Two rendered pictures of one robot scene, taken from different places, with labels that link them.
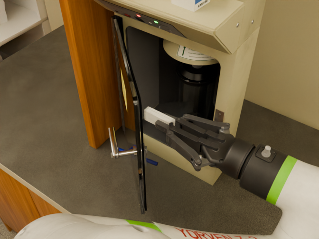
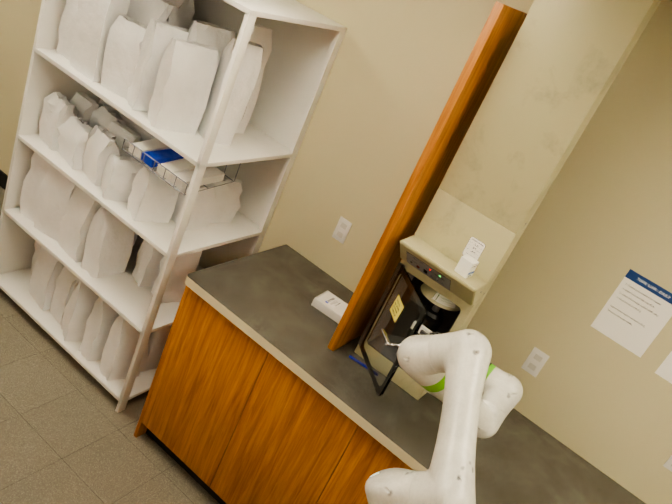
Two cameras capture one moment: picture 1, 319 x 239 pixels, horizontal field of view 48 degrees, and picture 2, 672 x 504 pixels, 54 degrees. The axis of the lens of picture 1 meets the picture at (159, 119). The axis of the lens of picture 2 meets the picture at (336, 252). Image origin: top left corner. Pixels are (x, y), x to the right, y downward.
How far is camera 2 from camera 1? 1.71 m
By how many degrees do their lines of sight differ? 22
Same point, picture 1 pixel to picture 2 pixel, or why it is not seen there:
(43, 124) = (288, 321)
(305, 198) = (499, 381)
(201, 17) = (469, 282)
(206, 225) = (414, 421)
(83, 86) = (358, 299)
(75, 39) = (374, 268)
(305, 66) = (493, 339)
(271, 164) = not seen: hidden behind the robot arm
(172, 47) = (429, 293)
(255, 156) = not seen: hidden behind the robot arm
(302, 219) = (495, 391)
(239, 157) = not seen: hidden behind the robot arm
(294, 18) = (494, 303)
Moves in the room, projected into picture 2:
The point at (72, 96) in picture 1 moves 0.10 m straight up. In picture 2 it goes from (306, 308) to (315, 289)
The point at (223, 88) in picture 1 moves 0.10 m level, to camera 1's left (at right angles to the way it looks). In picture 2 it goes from (457, 326) to (432, 317)
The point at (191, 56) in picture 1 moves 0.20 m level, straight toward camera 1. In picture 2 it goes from (440, 302) to (443, 330)
